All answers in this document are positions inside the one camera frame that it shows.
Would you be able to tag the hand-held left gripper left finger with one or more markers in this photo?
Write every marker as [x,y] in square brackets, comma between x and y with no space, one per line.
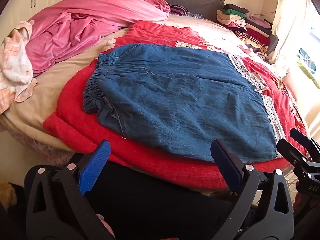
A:
[95,166]

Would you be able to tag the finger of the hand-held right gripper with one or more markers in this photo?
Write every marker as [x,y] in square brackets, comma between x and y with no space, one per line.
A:
[292,152]
[298,135]

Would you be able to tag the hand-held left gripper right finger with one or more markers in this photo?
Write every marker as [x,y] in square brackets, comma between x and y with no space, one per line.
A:
[226,166]

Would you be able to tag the blue denim pants lace hem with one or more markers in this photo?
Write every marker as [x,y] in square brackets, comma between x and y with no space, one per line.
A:
[175,92]

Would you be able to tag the white metal rack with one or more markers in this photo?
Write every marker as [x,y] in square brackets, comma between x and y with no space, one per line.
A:
[288,177]

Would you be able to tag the red floral blanket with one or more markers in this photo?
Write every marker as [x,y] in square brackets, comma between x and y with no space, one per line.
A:
[75,132]

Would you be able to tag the person's black clothing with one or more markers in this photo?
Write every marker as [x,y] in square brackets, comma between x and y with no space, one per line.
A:
[150,205]

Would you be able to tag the green windowsill mat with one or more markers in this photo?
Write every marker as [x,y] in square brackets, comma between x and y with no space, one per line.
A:
[308,65]

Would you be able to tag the beige bed sheet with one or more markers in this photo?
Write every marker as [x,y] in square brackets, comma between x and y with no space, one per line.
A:
[45,92]

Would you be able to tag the yellow fuzzy item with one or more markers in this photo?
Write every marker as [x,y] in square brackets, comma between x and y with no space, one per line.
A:
[7,195]

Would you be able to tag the stack of folded clothes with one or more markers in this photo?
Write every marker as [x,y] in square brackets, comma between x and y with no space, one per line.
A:
[250,27]

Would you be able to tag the cream curtain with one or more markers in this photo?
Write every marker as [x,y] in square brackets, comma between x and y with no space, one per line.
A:
[287,17]

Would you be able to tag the peach plaid garment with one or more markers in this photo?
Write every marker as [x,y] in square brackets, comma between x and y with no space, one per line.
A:
[15,62]

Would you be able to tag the pink blanket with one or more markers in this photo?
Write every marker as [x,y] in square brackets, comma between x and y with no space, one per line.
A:
[75,30]

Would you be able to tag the striped pillow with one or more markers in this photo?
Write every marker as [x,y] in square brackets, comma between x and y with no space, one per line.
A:
[178,10]

